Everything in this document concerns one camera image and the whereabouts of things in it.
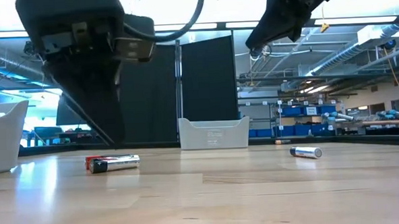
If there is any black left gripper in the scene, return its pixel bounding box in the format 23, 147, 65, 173
15, 0, 131, 150

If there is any red black AA battery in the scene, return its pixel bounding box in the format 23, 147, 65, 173
84, 155, 105, 171

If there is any silver AA battery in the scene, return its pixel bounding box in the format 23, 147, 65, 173
88, 154, 142, 175
288, 144, 324, 161

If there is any black monitor screen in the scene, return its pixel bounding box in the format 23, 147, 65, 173
55, 94, 86, 127

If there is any black ceiling-hung device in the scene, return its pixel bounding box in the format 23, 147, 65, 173
249, 44, 273, 61

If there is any dark workbench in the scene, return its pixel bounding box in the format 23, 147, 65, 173
24, 123, 104, 148

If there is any blue storage bin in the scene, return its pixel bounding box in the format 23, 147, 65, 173
249, 128, 274, 139
311, 123, 336, 137
319, 105, 337, 115
284, 124, 313, 137
282, 106, 303, 117

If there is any grey plastic bin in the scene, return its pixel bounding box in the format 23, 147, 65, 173
0, 99, 33, 175
177, 115, 251, 151

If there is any metal shelf rack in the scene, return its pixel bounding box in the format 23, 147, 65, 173
237, 97, 340, 140

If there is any black folding screen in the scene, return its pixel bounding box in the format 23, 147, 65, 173
117, 35, 241, 145

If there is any wooden workbench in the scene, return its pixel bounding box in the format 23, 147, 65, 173
336, 118, 399, 137

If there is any silver ventilation duct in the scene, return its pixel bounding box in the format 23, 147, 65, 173
303, 22, 399, 78

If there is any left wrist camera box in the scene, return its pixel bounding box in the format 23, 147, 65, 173
113, 12, 158, 65

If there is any black aluminium table frame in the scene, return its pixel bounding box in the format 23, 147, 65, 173
18, 129, 399, 164

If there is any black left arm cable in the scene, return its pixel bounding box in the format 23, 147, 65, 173
122, 0, 208, 45

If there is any yellow hanging cable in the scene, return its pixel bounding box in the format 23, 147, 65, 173
381, 45, 399, 118

